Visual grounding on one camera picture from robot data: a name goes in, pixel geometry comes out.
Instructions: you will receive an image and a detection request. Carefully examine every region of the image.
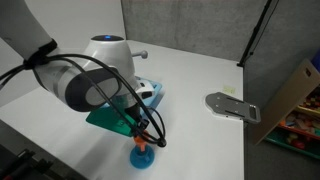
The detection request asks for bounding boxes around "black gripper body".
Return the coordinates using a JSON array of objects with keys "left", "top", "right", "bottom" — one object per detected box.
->
[{"left": 125, "top": 104, "right": 149, "bottom": 131}]

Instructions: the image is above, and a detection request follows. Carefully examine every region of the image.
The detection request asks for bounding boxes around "orange mug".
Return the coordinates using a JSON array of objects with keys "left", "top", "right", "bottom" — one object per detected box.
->
[{"left": 134, "top": 135, "right": 147, "bottom": 152}]

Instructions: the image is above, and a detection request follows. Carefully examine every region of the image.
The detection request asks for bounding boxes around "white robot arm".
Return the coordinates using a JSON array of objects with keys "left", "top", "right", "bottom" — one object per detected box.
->
[{"left": 0, "top": 0, "right": 146, "bottom": 133}]

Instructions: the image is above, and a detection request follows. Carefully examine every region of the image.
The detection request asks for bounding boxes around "blue toy sink basin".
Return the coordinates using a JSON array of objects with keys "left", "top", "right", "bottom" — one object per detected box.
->
[{"left": 99, "top": 75, "right": 164, "bottom": 111}]

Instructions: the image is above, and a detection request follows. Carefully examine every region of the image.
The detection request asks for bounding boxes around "blue saucer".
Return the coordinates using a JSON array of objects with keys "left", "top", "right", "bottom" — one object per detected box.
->
[{"left": 129, "top": 145, "right": 155, "bottom": 169}]

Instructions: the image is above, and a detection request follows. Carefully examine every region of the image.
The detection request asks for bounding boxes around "grey toy faucet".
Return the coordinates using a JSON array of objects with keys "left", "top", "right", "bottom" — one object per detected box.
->
[{"left": 131, "top": 50, "right": 148, "bottom": 59}]

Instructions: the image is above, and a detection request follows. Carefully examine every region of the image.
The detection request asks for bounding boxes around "grey metal mounting plate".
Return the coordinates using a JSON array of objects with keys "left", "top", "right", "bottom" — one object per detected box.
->
[{"left": 205, "top": 92, "right": 261, "bottom": 124}]

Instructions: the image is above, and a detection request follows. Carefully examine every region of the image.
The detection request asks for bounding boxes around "yellow sticky note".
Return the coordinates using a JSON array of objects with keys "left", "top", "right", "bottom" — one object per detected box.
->
[{"left": 223, "top": 86, "right": 236, "bottom": 94}]

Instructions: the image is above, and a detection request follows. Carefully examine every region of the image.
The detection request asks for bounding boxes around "black equipment at table edge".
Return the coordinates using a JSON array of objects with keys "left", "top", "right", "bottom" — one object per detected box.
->
[{"left": 0, "top": 122, "right": 87, "bottom": 180}]

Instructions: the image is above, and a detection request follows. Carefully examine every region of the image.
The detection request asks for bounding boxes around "black pole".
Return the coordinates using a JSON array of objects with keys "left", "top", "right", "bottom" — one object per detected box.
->
[{"left": 237, "top": 0, "right": 273, "bottom": 68}]

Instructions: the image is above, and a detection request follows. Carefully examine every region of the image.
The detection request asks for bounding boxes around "colourful toy shelf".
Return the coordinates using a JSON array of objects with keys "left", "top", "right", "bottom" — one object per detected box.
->
[{"left": 253, "top": 59, "right": 320, "bottom": 160}]

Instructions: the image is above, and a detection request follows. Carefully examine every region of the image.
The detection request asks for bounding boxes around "green camera mount plate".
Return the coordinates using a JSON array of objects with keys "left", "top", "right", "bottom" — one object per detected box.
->
[{"left": 86, "top": 107, "right": 137, "bottom": 137}]

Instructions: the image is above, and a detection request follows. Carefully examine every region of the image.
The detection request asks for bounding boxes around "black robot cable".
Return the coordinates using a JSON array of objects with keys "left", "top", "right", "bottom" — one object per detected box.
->
[{"left": 0, "top": 54, "right": 168, "bottom": 148}]

